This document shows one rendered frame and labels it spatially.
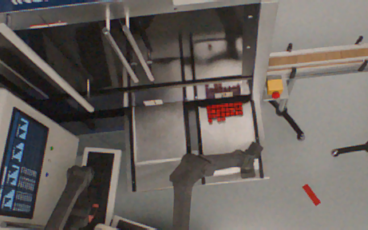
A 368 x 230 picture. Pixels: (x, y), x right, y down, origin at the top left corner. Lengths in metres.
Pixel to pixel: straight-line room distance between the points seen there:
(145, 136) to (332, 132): 1.46
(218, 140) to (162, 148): 0.28
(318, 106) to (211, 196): 1.01
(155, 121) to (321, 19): 1.75
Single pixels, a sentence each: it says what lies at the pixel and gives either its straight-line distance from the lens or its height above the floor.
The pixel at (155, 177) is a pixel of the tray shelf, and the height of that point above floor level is 0.88.
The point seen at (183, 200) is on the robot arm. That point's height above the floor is 1.47.
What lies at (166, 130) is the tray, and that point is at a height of 0.88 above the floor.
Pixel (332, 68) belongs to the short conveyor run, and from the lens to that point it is 2.24.
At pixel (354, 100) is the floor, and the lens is 3.22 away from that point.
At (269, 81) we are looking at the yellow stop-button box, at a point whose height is 1.03.
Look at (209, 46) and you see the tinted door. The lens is 1.58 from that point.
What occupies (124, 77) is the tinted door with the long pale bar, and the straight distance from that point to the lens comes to 1.80.
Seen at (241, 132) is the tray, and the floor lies 0.88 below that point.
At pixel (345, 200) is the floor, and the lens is 3.05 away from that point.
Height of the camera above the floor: 2.94
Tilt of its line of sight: 75 degrees down
